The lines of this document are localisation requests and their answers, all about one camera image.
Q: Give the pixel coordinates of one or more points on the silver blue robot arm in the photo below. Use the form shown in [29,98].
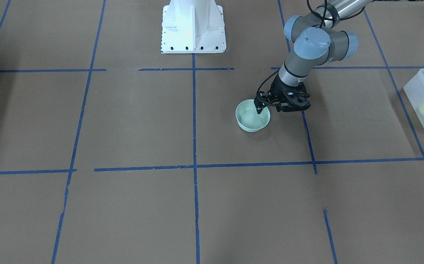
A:
[315,43]

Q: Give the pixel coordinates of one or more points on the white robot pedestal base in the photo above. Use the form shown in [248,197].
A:
[193,27]

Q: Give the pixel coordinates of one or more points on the mint green bowl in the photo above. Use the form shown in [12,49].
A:
[248,119]

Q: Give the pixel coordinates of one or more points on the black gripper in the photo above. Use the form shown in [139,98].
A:
[278,90]

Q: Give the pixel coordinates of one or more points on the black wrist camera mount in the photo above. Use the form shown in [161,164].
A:
[293,98]

